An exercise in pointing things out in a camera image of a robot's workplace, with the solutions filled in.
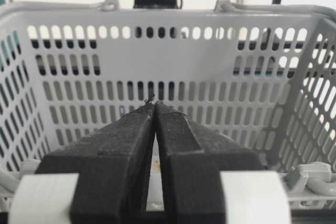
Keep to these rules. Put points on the grey plastic shopping basket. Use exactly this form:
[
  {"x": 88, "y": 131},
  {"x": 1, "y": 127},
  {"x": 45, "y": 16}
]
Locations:
[{"x": 263, "y": 75}]

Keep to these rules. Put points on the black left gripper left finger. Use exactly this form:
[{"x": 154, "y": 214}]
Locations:
[{"x": 100, "y": 178}]

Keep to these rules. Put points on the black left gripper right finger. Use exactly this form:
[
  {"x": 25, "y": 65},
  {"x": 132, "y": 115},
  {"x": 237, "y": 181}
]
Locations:
[{"x": 209, "y": 178}]

